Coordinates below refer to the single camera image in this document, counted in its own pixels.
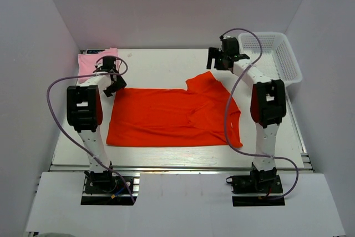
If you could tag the small digital scale device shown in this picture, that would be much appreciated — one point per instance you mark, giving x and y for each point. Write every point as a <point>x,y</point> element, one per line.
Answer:
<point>94,51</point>

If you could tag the white plastic mesh basket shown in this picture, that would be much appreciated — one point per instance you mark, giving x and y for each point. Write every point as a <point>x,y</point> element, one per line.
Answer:
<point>269,55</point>

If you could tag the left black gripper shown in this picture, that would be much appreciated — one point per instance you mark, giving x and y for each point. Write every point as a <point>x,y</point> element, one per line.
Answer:
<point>121,84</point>

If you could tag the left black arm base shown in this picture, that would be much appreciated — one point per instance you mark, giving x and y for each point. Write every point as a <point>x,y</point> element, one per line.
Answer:
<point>106,189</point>

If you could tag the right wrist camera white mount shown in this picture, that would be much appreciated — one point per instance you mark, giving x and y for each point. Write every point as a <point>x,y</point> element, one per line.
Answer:
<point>222,37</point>

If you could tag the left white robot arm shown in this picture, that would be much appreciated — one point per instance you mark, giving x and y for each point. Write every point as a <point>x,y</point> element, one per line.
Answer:
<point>85,113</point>

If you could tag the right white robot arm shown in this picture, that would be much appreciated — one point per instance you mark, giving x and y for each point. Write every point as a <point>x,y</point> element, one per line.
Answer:
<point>268,101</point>

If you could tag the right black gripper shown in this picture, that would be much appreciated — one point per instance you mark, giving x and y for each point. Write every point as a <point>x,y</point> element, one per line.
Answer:
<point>214,53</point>

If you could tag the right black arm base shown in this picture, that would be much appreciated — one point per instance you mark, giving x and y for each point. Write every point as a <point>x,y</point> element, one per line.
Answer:
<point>258,188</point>

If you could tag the orange t-shirt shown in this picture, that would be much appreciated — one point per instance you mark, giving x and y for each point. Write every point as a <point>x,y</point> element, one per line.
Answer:
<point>200,115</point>

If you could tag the folded pink t-shirt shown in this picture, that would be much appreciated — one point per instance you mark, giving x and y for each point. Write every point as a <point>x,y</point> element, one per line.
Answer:
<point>87,62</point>

